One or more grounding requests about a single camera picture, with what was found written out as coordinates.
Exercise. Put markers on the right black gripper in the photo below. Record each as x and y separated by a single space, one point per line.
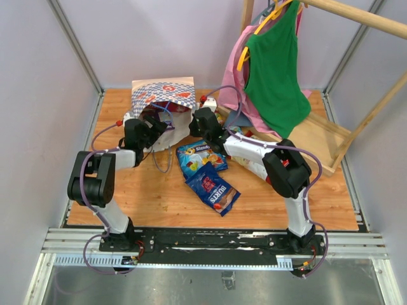
191 127

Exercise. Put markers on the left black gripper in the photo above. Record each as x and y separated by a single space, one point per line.
156 129

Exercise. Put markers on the blue checkered paper bag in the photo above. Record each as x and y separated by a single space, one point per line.
175 95

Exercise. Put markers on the teal snack packet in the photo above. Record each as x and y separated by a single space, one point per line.
236 129

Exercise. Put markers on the pink shirt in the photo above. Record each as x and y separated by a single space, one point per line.
233 95

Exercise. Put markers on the blue Slendy candy bag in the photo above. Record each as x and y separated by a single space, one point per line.
192 157

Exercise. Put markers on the red chips bag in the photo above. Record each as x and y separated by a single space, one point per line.
251 162

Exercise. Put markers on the yellow hanger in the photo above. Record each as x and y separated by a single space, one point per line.
276 12

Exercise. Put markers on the dark blue snack packet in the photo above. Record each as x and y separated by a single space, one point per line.
212 190

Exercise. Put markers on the green tank top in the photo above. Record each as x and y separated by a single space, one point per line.
272 85

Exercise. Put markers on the purple snack packet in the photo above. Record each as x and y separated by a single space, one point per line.
167 118

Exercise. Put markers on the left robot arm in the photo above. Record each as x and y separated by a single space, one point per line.
92 180

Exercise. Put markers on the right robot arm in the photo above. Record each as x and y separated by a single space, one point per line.
287 171

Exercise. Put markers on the blue crumpled cloth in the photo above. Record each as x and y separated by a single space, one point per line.
240 120

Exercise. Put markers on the wooden clothes rack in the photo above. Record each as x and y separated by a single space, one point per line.
324 138

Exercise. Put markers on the grey hanger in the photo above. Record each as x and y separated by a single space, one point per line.
257 20

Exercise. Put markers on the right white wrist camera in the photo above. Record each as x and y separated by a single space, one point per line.
209 102

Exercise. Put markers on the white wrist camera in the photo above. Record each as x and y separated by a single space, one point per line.
209 102
128 120

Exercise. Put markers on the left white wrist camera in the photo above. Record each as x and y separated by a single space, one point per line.
128 120

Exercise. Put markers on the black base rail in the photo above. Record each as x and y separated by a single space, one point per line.
217 248

